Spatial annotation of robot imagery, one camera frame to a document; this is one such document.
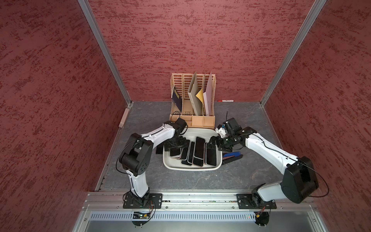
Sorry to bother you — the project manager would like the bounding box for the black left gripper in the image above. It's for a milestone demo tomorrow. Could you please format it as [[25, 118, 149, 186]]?
[[164, 136, 187, 151]]

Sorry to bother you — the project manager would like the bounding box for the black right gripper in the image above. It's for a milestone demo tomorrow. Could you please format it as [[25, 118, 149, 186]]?
[[206, 132, 238, 151]]

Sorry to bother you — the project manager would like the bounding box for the pink case phone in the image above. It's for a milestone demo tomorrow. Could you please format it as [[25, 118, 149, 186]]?
[[170, 148, 183, 159]]

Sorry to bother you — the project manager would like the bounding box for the white case phone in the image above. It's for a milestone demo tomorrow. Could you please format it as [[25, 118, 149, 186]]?
[[204, 143, 217, 166], [192, 137, 205, 167]]

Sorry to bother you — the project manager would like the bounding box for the black phone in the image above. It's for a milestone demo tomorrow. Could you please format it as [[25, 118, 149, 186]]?
[[156, 143, 164, 155]]

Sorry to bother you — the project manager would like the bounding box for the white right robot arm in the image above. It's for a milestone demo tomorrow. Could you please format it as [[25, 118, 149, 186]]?
[[215, 127, 319, 207]]

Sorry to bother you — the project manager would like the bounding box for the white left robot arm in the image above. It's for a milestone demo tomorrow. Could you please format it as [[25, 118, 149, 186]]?
[[118, 119, 187, 200]]

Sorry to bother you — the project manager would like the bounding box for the white plastic storage tray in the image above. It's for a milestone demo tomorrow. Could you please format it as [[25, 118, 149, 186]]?
[[163, 128, 223, 171]]

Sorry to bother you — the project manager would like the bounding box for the dark blue booklet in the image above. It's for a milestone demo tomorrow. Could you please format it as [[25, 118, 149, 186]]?
[[172, 87, 183, 113]]

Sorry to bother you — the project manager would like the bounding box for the beige plastic file organizer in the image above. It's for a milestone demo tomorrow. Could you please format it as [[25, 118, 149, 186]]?
[[170, 73, 216, 129]]

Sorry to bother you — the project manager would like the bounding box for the yellow paper sheet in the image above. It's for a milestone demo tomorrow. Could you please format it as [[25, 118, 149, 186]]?
[[196, 90, 204, 104]]

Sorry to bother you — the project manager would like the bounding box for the pink grey folder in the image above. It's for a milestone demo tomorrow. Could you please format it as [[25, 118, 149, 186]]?
[[203, 72, 213, 116]]

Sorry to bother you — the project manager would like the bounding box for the grey cardboard folder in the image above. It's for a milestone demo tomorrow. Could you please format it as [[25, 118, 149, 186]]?
[[187, 72, 203, 116]]

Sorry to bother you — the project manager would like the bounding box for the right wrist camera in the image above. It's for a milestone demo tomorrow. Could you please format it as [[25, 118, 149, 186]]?
[[215, 118, 242, 138]]

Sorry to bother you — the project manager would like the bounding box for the beige block at wall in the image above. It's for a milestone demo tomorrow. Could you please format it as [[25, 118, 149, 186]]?
[[119, 108, 130, 128]]

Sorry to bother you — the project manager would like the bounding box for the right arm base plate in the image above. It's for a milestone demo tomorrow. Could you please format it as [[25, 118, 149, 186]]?
[[236, 193, 277, 210]]

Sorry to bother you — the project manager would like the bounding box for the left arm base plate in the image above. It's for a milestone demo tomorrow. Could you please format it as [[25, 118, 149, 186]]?
[[123, 191, 163, 210]]

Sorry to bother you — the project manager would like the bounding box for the aluminium front rail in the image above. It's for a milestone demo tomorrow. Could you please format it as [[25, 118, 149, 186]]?
[[73, 190, 328, 232]]

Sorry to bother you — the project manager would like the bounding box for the aluminium left corner post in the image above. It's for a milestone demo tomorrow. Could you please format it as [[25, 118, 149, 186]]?
[[78, 0, 132, 109]]

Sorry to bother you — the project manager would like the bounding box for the aluminium corner post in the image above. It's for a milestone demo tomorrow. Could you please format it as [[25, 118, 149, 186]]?
[[260, 0, 327, 107], [78, 0, 132, 109]]

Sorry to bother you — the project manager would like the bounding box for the aluminium right corner post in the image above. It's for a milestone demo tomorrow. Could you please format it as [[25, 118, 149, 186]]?
[[260, 0, 327, 107]]

